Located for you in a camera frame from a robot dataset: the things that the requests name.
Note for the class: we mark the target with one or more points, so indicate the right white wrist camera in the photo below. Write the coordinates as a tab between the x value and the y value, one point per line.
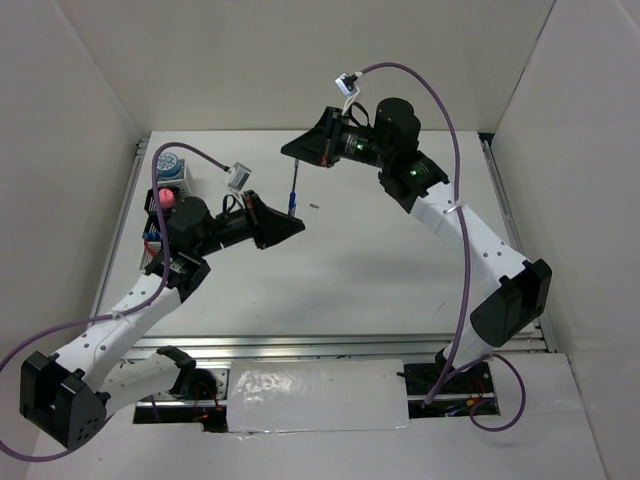
347	84

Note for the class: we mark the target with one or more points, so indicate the clear spray bottle blue cap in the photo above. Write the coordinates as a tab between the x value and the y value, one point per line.
151	236

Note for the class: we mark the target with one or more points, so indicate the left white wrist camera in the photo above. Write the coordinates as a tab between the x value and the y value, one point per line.
239	175

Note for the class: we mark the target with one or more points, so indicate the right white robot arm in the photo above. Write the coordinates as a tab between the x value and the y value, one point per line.
515	289

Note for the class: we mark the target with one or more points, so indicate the white mesh container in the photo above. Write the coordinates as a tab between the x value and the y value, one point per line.
148	257

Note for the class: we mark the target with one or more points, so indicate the pink capped marker tube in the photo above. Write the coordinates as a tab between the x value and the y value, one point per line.
166	198

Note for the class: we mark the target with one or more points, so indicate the blue pen cap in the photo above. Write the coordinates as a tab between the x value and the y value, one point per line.
292	203

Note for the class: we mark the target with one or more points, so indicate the black mesh container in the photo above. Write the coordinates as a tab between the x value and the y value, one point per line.
150	205
151	225

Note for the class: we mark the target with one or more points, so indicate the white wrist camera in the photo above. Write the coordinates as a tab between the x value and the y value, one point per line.
347	84
239	175

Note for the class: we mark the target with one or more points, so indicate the white foil sheet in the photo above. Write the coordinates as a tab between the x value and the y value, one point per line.
316	396

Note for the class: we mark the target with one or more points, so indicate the blue pen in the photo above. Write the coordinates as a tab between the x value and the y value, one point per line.
295	176

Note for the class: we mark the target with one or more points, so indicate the black mesh container rear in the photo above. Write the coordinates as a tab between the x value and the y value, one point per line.
150	205

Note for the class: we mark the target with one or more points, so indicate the black mesh container front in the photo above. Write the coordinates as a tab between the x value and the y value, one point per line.
151	225

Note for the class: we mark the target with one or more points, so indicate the aluminium frame rail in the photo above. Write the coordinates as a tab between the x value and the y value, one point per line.
295	347

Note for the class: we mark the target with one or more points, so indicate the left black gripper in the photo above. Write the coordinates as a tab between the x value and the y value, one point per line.
273	226

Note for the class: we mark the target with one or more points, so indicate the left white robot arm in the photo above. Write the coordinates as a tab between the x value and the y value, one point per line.
71	393

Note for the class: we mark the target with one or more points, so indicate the blue slime jar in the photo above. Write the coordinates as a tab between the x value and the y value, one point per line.
169	167

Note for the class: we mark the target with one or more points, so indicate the silver mesh container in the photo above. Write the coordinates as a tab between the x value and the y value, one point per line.
180	183

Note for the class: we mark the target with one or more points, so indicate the red pen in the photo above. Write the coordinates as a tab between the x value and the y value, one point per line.
150	247

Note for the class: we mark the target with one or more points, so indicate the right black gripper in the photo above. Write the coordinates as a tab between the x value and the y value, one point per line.
319	145

